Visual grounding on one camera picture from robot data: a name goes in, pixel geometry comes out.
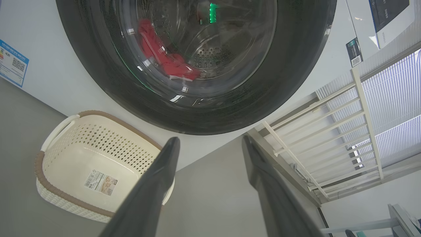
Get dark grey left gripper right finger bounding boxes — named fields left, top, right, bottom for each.
left=242, top=135, right=325, bottom=237

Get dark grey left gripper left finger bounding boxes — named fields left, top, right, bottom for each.
left=99, top=137, right=181, bottom=237

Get round dark washer door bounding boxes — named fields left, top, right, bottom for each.
left=55, top=0, right=337, bottom=135

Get red white garment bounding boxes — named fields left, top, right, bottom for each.
left=137, top=19, right=202, bottom=80

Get printed label sticker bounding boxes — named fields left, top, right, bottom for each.
left=84, top=170, right=118, bottom=196

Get cream laundry basket brown rim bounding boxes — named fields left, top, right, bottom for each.
left=35, top=110, right=175, bottom=224

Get white front-load washing machine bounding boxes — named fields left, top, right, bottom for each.
left=0, top=0, right=416, bottom=172

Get stainless steel washing machine drum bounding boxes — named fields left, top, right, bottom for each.
left=115, top=0, right=277, bottom=99

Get dark washer control display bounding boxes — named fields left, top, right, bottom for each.
left=368, top=0, right=411, bottom=33

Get white slatted rack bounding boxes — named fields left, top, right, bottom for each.
left=261, top=67, right=385, bottom=201

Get white window blinds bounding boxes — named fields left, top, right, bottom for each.
left=316, top=49, right=421, bottom=168

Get black QR code sticker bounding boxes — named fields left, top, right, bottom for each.
left=345, top=37, right=364, bottom=68

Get blue energy label sticker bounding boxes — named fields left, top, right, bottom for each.
left=0, top=39, right=29, bottom=88

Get light grey table frame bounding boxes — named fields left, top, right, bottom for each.
left=321, top=204, right=421, bottom=237

